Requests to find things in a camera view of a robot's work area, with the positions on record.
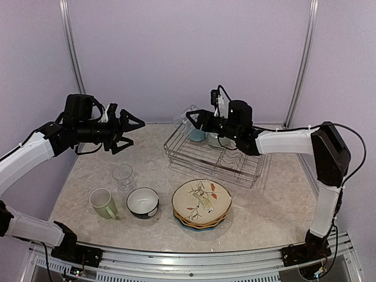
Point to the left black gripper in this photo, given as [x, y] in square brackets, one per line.
[116, 131]

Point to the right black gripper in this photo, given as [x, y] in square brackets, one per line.
[202, 117]

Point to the clear glass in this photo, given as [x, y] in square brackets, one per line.
[123, 175]
[181, 122]

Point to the green mug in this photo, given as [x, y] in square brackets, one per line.
[102, 201]

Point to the dark blue bowl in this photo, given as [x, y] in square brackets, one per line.
[143, 202]

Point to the beige plate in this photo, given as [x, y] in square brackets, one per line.
[209, 197]

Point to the blue dotted plate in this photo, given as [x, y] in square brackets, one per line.
[200, 228]

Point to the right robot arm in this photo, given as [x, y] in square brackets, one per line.
[323, 142]

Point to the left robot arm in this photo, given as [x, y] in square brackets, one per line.
[83, 120]

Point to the light blue faceted cup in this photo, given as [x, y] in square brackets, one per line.
[197, 135]

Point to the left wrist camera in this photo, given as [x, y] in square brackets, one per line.
[109, 111]

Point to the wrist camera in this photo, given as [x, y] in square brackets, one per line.
[220, 105]
[109, 111]

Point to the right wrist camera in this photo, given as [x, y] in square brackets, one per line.
[220, 105]

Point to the metal wire dish rack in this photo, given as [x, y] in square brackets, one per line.
[221, 163]

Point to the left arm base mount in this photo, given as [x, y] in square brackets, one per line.
[79, 254]

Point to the left corner aluminium post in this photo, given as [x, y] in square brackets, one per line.
[69, 38]

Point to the corner aluminium post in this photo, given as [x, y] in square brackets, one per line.
[308, 41]
[69, 38]

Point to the right corner aluminium post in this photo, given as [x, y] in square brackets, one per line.
[308, 41]

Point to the aluminium front rail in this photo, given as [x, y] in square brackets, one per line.
[118, 264]

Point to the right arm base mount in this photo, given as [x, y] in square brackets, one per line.
[299, 254]

